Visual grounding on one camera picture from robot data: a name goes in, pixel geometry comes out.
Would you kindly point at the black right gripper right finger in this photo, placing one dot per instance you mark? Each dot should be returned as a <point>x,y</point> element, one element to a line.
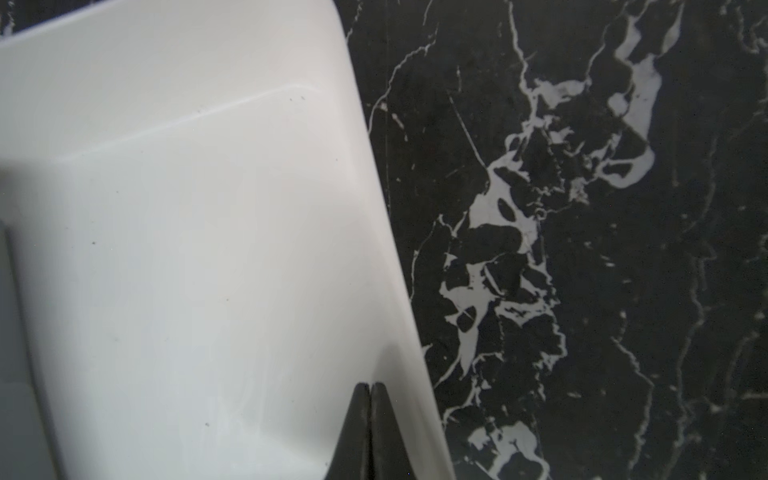
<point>389,459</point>

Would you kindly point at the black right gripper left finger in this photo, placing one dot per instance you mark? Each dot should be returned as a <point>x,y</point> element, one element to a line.
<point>352,455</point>

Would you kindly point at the white plastic storage box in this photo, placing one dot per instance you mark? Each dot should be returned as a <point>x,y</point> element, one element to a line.
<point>204,261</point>

